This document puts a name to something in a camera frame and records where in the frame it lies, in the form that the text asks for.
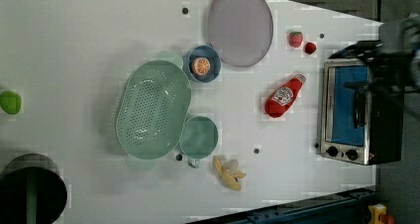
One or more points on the plush orange slice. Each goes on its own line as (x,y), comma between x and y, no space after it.
(200,66)

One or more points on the blue small bowl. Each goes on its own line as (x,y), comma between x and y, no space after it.
(211,55)

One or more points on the small red plush fruit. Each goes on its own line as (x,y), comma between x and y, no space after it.
(310,48)

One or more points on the lilac round plate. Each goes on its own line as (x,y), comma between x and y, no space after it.
(241,30)

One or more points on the yellow and red toy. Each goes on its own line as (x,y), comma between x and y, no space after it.
(379,215)

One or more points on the yellow plush banana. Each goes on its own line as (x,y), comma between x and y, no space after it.
(229,173)

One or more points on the black toaster oven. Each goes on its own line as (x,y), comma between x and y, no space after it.
(357,126)

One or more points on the green perforated colander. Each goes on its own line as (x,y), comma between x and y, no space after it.
(153,109)

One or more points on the green plush fruit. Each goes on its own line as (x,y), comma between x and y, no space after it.
(10,102)

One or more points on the plush strawberry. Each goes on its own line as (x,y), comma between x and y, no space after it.
(295,39)

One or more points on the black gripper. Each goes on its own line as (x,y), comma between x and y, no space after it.
(391,74)

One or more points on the green cup with handle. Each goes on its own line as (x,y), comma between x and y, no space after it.
(199,139)

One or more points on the black cylindrical stand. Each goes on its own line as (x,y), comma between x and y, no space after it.
(31,191)

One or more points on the red plush ketchup bottle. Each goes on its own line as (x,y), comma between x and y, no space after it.
(284,96)

